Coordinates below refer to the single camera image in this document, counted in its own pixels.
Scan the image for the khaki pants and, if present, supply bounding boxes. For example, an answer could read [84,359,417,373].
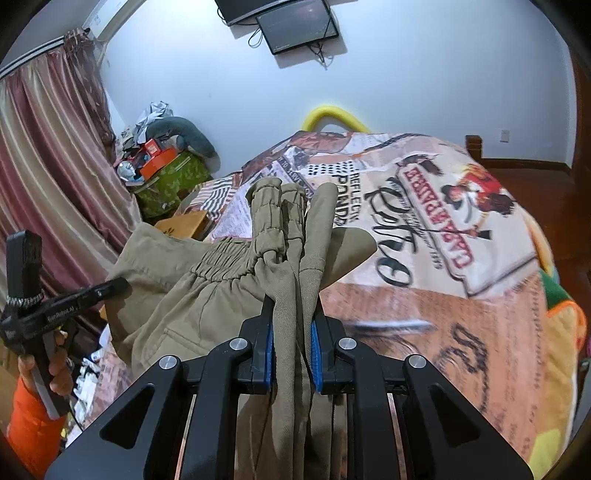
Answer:
[99,178,377,480]

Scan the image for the newspaper print blanket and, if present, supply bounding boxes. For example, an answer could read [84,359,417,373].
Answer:
[99,130,578,480]

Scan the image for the white curtain rail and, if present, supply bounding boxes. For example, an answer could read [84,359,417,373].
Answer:
[0,34,68,79]

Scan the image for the grey plush pillow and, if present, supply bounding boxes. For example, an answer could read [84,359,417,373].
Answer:
[148,116,217,158]

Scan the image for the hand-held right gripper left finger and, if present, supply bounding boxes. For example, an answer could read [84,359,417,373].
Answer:
[44,295,278,480]

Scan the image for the white crumpled cloth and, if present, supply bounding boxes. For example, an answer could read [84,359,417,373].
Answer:
[134,99,175,139]

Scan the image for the light wooden stool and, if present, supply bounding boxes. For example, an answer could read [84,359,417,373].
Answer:
[154,210,214,241]

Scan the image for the striped pink beige curtain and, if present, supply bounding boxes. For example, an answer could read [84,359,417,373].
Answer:
[0,28,144,333]

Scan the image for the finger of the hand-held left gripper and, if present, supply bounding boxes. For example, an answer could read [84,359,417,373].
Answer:
[78,277,131,306]

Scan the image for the yellow foam tube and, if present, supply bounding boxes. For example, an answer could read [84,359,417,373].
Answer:
[302,105,370,134]

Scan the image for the curved black monitor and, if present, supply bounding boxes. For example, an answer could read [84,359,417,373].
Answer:
[215,0,301,27]

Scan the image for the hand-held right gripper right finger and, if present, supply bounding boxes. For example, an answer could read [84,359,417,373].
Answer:
[310,302,532,480]

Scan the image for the orange yellow plush blanket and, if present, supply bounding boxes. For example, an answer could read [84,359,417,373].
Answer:
[526,222,589,472]

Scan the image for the flat orange box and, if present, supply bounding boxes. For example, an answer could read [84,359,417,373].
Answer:
[139,148,181,182]

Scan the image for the orange sleeved left forearm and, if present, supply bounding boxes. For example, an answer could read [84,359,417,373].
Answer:
[7,369,68,478]

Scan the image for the person's left hand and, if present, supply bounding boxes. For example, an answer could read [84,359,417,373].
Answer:
[17,330,75,398]

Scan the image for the wall mounted black monitor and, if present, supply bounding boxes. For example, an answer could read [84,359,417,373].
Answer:
[256,0,340,56]

